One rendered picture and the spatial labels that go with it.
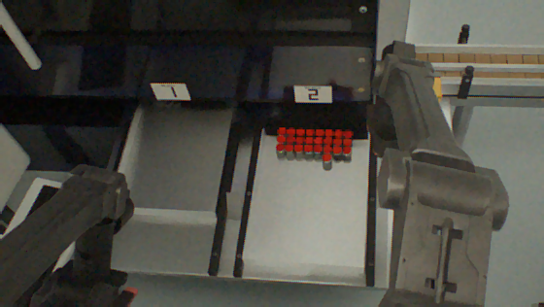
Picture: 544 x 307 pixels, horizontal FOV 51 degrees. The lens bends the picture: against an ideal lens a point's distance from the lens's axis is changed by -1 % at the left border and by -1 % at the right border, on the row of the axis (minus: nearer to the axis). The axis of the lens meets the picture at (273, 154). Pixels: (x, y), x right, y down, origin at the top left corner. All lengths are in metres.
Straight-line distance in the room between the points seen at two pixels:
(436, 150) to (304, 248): 0.76
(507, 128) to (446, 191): 2.09
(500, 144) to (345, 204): 1.31
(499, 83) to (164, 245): 0.89
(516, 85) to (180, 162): 0.84
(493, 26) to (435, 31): 0.27
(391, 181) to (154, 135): 1.06
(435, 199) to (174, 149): 1.04
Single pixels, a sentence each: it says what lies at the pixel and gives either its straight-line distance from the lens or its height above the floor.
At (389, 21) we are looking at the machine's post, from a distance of 1.16.
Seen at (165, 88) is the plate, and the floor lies 1.03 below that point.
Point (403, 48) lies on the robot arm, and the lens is 0.98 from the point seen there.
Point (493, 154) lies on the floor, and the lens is 2.51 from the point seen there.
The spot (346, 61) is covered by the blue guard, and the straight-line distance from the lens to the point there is 1.25.
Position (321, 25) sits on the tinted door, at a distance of 1.19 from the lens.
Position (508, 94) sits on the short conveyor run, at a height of 0.89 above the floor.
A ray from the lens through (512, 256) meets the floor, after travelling 2.32.
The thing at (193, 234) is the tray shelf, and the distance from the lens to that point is 1.35.
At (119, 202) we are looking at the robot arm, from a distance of 0.89.
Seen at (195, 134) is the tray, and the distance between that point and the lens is 1.49.
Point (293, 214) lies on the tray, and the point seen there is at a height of 0.88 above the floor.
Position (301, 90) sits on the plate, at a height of 1.03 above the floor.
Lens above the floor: 2.07
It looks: 57 degrees down
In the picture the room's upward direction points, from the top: 12 degrees counter-clockwise
